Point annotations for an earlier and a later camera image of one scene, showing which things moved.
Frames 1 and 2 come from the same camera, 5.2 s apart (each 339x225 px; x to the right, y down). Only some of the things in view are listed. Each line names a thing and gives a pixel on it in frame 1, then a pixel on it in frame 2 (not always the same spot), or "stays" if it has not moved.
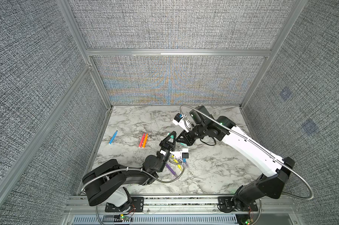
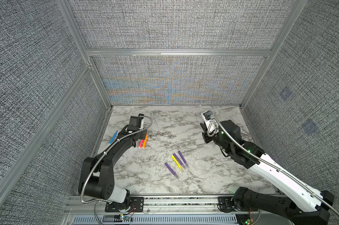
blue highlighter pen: (113, 137) stays
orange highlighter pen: (145, 139) stays
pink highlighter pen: (141, 140) stays
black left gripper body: (163, 150) -> (140, 134)
